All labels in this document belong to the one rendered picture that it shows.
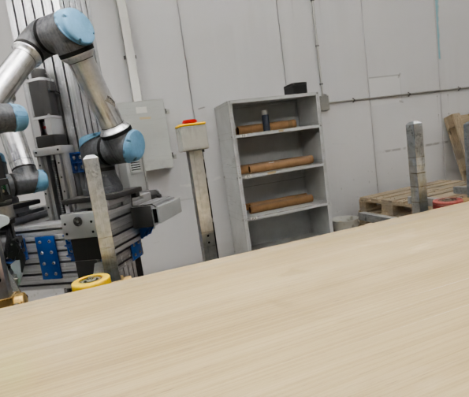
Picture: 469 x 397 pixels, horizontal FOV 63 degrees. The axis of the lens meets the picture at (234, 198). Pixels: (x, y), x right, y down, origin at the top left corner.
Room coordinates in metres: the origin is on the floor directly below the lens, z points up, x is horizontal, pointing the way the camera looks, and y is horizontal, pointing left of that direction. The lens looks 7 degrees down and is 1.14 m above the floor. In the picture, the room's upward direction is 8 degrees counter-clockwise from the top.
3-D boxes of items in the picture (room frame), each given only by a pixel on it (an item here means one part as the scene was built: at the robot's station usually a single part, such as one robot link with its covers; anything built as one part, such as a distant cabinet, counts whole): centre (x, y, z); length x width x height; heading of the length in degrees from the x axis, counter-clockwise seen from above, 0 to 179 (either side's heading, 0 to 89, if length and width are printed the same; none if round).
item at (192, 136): (1.03, 0.09, 1.18); 0.07 x 0.07 x 0.08; 18
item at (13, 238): (1.14, 0.70, 0.96); 0.09 x 0.08 x 0.12; 18
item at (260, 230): (3.66, -0.42, 0.78); 0.90 x 0.45 x 1.55; 107
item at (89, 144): (1.50, 0.50, 1.21); 0.13 x 0.12 x 0.14; 65
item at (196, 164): (1.03, 0.09, 0.93); 0.05 x 0.04 x 0.45; 108
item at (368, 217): (1.29, -0.56, 0.81); 0.43 x 0.03 x 0.04; 18
